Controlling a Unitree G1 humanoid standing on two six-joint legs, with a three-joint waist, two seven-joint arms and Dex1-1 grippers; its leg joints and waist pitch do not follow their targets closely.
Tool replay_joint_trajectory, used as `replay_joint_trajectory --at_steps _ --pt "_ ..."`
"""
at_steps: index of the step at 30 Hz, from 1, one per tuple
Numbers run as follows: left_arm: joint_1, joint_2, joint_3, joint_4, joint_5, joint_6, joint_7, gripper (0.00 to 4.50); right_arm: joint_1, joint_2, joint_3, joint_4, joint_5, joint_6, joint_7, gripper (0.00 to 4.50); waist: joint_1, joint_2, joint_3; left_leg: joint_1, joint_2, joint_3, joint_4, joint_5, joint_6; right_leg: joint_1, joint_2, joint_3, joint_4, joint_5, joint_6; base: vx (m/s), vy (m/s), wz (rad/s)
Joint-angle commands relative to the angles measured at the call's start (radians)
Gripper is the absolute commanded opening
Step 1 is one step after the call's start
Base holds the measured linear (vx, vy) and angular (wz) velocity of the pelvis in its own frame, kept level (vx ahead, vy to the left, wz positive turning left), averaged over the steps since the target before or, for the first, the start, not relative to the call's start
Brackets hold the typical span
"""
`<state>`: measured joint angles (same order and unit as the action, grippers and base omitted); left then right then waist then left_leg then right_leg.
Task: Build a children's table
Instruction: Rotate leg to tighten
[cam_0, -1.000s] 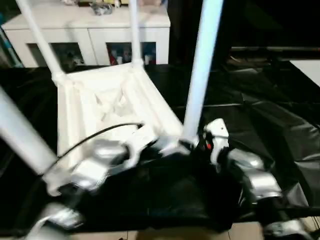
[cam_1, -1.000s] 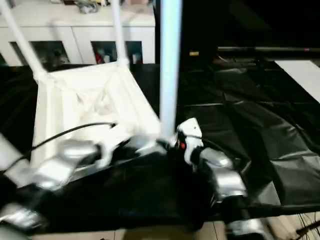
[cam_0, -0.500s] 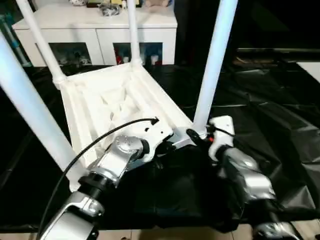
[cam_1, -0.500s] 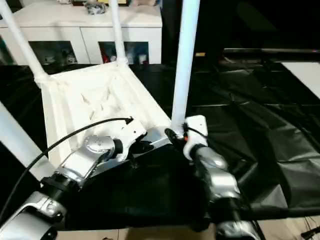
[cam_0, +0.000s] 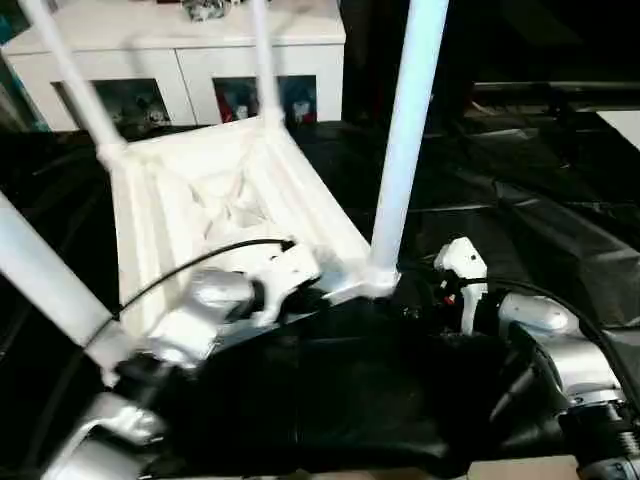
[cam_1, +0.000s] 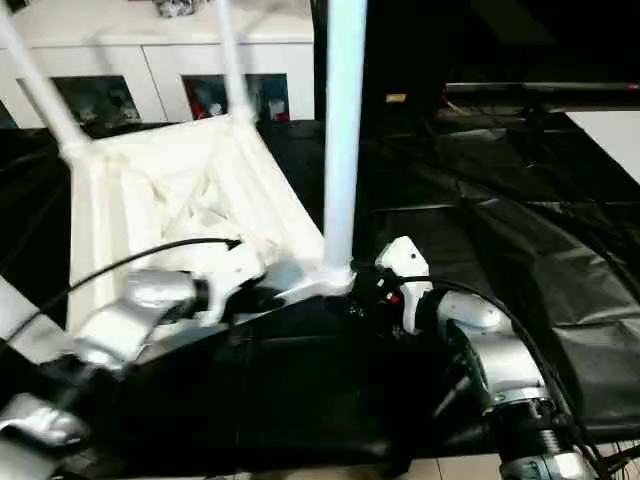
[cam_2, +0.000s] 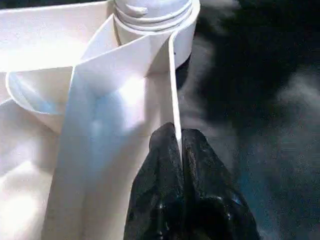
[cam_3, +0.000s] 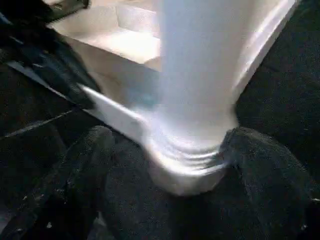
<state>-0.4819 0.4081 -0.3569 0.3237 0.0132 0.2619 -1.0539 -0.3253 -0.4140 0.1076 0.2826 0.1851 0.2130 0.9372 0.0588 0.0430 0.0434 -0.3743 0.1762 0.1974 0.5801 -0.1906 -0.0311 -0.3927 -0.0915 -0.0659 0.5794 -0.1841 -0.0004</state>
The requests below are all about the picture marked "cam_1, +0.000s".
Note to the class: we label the white plastic table top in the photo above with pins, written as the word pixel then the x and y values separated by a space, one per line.
pixel 175 190

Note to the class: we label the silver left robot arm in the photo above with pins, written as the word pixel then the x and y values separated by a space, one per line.
pixel 125 310

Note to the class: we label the black plastic mat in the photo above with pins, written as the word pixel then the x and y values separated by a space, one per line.
pixel 500 200

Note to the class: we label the yellow label sticker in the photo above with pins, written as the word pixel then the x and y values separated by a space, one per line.
pixel 396 97

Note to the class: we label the white small bottle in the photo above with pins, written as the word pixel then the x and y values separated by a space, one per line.
pixel 277 109

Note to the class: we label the black tall cabinet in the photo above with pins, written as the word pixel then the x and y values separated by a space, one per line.
pixel 390 45

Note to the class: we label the black long bar device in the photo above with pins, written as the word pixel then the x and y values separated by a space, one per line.
pixel 540 88

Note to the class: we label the white flat board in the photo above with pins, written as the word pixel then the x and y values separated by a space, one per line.
pixel 610 140

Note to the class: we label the white glass-door cabinet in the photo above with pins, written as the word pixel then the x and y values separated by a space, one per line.
pixel 140 45

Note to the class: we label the black white crumpled bundle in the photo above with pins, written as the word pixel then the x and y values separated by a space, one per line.
pixel 177 7

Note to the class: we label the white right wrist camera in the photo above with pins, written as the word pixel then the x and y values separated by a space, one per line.
pixel 405 260

